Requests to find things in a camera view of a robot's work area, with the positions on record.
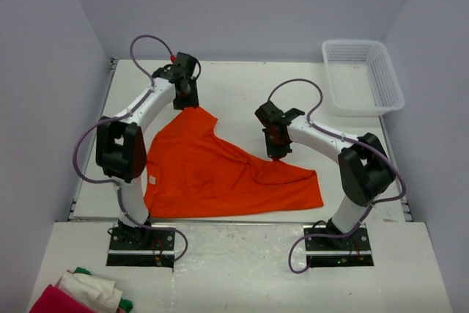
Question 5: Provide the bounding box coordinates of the orange t shirt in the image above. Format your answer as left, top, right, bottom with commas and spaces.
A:
144, 108, 324, 218

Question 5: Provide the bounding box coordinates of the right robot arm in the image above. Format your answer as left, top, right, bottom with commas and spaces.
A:
255, 101, 397, 249

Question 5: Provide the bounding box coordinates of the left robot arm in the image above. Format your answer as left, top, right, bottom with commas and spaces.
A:
95, 53, 202, 249

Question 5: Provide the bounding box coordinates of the white plastic basket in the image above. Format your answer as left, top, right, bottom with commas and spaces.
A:
322, 40, 405, 117

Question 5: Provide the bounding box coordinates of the green folded shirt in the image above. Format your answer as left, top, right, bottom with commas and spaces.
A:
73, 267, 133, 313

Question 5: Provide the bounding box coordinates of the white folded shirt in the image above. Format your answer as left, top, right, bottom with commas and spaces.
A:
58, 272, 123, 312

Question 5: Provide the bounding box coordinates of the pink folded shirt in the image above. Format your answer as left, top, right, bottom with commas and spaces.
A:
29, 284, 92, 313

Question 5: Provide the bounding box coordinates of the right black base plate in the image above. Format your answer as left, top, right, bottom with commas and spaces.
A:
303, 225, 374, 268

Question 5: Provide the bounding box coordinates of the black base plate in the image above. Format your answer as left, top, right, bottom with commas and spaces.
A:
303, 225, 374, 268
106, 224, 175, 269

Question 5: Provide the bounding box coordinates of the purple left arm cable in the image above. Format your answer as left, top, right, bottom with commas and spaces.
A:
73, 34, 190, 263

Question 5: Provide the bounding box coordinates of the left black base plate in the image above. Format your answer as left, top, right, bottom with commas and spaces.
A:
106, 224, 175, 269

